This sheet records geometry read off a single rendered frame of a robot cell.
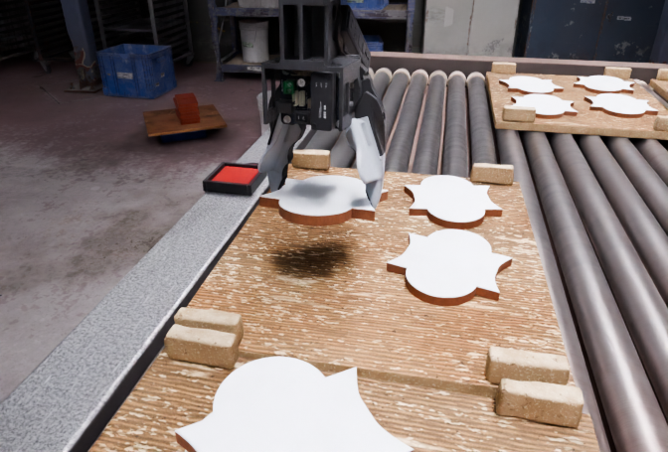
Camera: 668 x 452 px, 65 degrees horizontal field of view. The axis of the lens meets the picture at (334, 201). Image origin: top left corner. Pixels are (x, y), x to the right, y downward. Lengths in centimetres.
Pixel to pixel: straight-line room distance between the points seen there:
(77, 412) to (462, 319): 34
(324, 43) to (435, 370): 28
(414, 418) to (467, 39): 477
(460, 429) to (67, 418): 31
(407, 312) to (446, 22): 462
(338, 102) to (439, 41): 464
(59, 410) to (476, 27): 483
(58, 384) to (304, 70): 34
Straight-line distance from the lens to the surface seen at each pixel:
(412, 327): 50
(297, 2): 44
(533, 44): 525
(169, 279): 62
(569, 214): 78
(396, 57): 153
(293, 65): 44
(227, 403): 35
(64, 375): 54
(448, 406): 44
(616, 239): 74
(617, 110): 119
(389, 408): 43
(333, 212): 49
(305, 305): 52
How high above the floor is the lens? 126
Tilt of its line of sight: 27 degrees down
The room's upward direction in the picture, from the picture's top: straight up
